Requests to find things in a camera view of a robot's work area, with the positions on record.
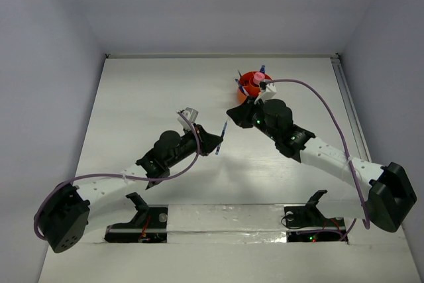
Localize blue gel pen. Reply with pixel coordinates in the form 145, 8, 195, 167
215, 119, 229, 155

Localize orange round desk organizer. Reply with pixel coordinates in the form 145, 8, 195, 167
237, 71, 272, 103

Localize dark blue ballpoint pen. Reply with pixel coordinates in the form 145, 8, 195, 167
235, 79, 243, 90

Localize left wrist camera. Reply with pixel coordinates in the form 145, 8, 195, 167
178, 107, 199, 131

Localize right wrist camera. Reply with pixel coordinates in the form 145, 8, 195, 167
254, 81, 277, 104

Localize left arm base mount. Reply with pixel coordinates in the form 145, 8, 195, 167
104, 192, 168, 244

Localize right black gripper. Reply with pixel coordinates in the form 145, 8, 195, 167
227, 95, 280, 142

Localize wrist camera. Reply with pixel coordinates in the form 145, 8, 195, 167
254, 81, 277, 104
178, 107, 199, 131

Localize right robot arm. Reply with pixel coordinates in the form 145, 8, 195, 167
226, 97, 417, 233

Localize black handled scissors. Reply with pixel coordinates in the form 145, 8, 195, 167
237, 70, 246, 86

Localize pink capped clear tube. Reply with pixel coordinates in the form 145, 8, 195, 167
252, 72, 265, 85

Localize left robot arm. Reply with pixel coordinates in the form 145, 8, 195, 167
34, 123, 223, 253

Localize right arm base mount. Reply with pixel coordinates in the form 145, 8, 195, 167
280, 190, 346, 243

